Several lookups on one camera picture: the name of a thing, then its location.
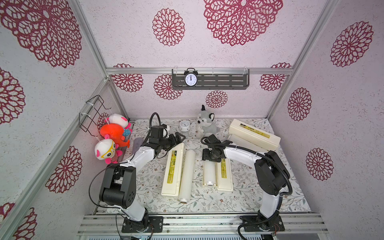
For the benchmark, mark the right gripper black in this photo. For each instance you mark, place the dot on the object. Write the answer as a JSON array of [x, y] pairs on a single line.
[[210, 155]]

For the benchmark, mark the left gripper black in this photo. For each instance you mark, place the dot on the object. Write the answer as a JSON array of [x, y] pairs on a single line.
[[171, 137]]

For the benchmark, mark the plastic wrap roll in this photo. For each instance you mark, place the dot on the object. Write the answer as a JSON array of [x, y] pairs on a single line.
[[209, 175], [187, 177]]

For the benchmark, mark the cream wrap dispenser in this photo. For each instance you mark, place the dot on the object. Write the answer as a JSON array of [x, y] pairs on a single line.
[[173, 172], [224, 177]]

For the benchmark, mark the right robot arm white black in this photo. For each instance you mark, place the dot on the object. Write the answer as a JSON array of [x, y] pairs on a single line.
[[272, 175]]

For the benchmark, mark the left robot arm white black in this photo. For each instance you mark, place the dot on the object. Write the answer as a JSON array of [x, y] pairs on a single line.
[[118, 188]]

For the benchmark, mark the small white round clock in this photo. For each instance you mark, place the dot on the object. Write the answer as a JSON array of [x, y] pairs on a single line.
[[184, 126]]

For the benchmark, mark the floral table mat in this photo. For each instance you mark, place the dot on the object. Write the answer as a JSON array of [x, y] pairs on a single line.
[[246, 196]]

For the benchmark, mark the grey husky plush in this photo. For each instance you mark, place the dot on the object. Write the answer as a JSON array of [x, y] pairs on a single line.
[[206, 124]]

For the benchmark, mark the back right cream dispenser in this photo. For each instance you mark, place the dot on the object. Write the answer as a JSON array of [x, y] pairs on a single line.
[[263, 139]]

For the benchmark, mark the grey cloth roll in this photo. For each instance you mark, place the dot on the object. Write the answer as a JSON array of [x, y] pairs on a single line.
[[137, 144]]

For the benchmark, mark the black alarm clock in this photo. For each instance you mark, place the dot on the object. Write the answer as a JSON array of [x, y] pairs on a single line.
[[191, 77]]

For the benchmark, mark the red plush toy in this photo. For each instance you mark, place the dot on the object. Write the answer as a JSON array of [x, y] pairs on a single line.
[[114, 132]]

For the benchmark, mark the white pink plush upper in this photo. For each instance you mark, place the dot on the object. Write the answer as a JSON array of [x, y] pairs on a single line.
[[119, 120]]

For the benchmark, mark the white plush with glasses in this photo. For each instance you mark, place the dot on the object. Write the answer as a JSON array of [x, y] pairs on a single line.
[[107, 150]]

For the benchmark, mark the grey wall shelf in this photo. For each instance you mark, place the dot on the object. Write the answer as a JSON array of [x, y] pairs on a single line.
[[213, 81]]

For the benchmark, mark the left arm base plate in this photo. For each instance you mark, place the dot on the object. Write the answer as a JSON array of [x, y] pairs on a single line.
[[149, 224]]

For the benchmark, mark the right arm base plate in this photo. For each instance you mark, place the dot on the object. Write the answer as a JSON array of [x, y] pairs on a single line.
[[258, 223]]

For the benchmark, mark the black wire basket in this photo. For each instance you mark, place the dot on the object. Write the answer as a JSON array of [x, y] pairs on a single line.
[[87, 119]]

